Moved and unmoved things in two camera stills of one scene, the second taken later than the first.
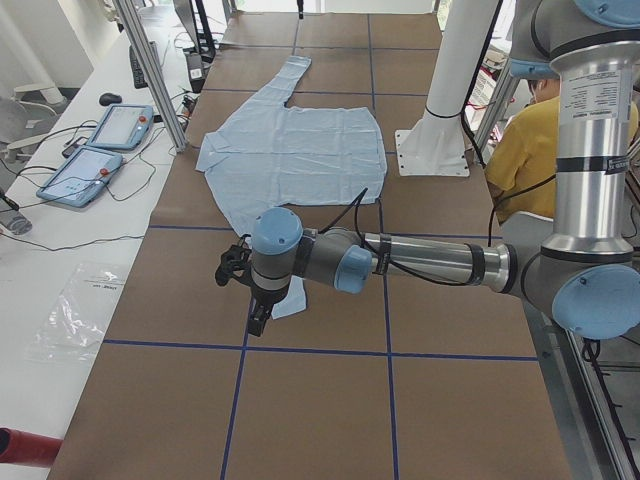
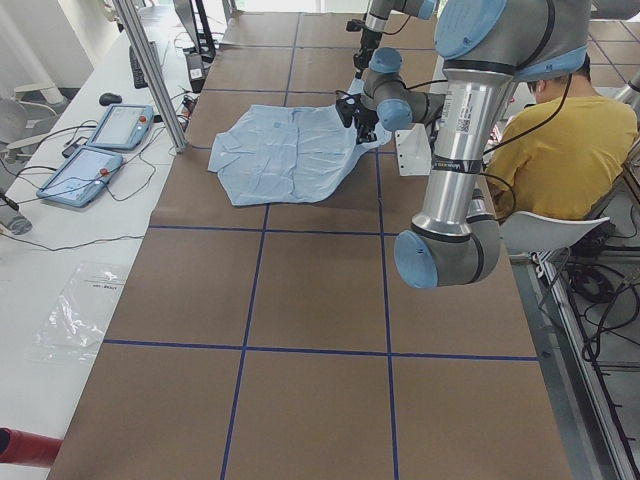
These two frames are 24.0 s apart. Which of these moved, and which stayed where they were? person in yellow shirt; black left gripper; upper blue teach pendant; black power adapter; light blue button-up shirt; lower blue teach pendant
Moved: black left gripper; light blue button-up shirt
Stayed: person in yellow shirt; upper blue teach pendant; lower blue teach pendant; black power adapter
